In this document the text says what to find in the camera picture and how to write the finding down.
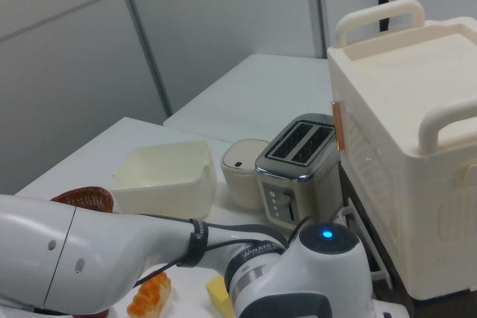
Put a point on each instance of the silver two-slot toaster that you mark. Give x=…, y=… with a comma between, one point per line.
x=298, y=191

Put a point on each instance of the white square plastic container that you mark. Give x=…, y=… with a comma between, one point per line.
x=167, y=187

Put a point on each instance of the orange glazed bread roll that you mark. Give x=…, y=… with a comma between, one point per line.
x=151, y=293

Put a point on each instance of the small white lidded bin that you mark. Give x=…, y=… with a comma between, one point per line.
x=242, y=187

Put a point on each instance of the yellow cheese block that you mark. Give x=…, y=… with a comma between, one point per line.
x=218, y=292

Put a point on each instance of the brown wicker basket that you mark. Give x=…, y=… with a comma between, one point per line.
x=87, y=199

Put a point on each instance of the copper strip on cabinet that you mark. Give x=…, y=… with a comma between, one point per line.
x=338, y=126

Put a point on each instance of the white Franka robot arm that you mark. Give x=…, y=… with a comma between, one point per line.
x=112, y=251

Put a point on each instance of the large cream toy cabinet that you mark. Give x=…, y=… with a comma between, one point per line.
x=402, y=139

